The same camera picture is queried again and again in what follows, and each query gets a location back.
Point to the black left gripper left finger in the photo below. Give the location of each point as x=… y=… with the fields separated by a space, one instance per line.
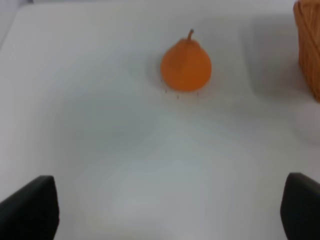
x=32 y=212

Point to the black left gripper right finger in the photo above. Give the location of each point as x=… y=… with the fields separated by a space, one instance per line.
x=300 y=207

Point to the orange fruit with stem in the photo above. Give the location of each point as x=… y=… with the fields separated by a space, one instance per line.
x=186 y=66

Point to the orange woven wicker basket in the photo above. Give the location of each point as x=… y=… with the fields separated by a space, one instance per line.
x=307 y=19

